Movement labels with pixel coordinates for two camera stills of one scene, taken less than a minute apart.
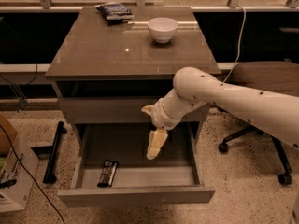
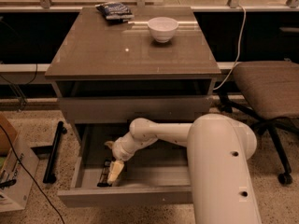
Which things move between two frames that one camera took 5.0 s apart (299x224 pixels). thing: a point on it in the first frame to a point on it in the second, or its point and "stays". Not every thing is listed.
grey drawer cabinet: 107,70 stays
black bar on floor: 49,177 stays
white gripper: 163,117 to 120,150
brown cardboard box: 7,138 stays
